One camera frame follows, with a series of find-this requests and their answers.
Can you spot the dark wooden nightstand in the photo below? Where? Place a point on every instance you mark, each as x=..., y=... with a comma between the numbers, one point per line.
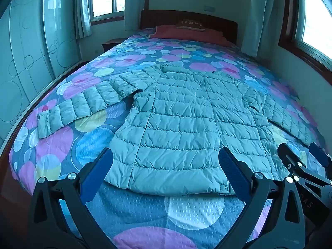
x=111, y=42

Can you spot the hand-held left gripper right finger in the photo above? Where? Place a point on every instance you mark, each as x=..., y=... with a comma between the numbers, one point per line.
x=233, y=173

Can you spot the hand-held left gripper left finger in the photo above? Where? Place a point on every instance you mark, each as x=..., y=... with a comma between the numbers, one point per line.
x=97, y=176

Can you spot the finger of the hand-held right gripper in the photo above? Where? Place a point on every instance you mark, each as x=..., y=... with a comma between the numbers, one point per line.
x=290, y=158
x=321, y=158

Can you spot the short white curtain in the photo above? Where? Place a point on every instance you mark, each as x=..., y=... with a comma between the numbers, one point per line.
x=83, y=7

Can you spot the white wall outlet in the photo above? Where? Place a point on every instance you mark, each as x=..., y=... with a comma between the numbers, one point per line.
x=209, y=8

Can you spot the long white curtain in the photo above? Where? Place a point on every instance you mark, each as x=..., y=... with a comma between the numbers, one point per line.
x=255, y=18
x=133, y=0

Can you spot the red pillow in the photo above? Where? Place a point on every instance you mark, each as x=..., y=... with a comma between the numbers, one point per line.
x=181, y=33

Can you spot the circle patterned bed blanket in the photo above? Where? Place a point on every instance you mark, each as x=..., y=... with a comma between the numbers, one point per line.
x=85, y=140

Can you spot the light green puffer jacket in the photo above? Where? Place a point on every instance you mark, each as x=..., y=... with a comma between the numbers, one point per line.
x=181, y=122

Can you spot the wide wooden framed window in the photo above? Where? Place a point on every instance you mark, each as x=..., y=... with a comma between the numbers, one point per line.
x=316, y=18

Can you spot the circle patterned glass wardrobe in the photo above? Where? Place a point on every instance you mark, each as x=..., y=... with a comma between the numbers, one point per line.
x=31, y=44

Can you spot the dark wooden bed headboard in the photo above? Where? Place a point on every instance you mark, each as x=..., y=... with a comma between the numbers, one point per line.
x=166, y=18

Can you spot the small brown printed pillow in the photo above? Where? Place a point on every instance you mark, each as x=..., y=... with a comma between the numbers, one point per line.
x=190, y=23

